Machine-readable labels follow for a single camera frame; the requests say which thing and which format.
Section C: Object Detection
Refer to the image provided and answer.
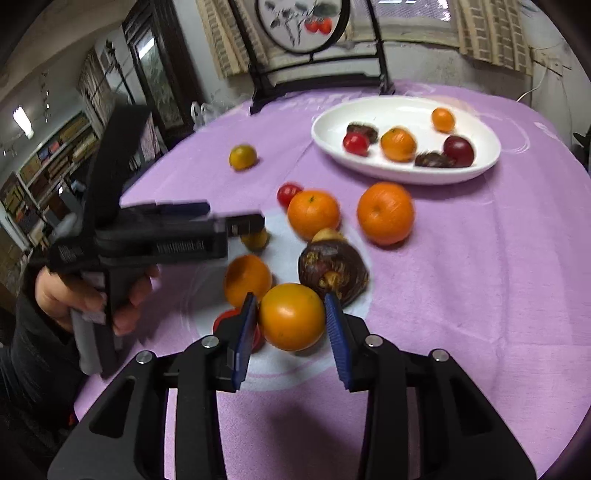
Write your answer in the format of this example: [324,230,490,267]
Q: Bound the white oval plate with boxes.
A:
[311,96,501,186]

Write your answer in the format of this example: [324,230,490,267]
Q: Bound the large dark brown mangosteen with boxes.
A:
[297,240,370,307]

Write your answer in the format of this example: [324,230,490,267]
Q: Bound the dark purple plum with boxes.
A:
[443,135,475,168]

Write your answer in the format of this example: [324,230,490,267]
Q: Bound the orange mandarin on plate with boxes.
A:
[380,127,417,163]

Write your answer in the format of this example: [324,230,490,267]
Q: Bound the red cherry tomato on plate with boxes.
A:
[342,132,370,157]

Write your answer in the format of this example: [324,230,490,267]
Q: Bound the orange mandarin left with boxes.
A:
[287,190,341,241]

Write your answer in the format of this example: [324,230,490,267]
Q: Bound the yellow-green citrus fruit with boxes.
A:
[228,144,259,171]

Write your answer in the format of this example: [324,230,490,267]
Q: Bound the person's left hand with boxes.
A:
[35,264,160,338]

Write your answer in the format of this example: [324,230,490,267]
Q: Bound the small pale yellow fruit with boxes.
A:
[311,228,346,242]

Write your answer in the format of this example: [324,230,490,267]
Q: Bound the white plastic bag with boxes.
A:
[190,102,226,132]

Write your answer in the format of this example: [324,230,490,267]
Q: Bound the red flat fruit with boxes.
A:
[211,307,267,354]

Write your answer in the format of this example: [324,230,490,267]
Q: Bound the small orange kumquat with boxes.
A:
[431,107,456,133]

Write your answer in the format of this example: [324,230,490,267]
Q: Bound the wooden bookshelf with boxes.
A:
[1,112,98,249]

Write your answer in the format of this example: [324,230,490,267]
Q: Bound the orange mandarin right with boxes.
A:
[356,182,415,247]

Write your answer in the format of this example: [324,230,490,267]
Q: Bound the right checkered curtain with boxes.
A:
[454,0,532,75]

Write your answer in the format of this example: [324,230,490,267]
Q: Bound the red cherry tomato on cloth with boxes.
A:
[276,182,304,210]

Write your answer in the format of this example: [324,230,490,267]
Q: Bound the orange round fruit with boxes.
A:
[223,254,273,308]

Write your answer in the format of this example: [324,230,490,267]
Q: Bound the orange-yellow persimmon fruit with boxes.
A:
[259,283,325,352]

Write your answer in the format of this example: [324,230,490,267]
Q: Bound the dark framed wall picture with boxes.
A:
[122,0,204,149]

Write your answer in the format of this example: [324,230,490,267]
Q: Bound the purple printed tablecloth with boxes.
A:
[122,82,590,479]

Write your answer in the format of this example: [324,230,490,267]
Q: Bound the pink hanging cloth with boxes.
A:
[140,115,161,162]

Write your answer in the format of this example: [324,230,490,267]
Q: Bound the dark brown dried fruit front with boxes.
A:
[414,151,456,168]

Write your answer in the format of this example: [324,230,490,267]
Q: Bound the black framed round screen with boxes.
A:
[228,1,396,115]

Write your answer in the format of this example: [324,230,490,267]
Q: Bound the white wall cable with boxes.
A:
[515,64,551,104]

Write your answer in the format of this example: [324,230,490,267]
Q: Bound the dark brown dried fruit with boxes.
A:
[346,122,379,144]
[414,151,456,168]

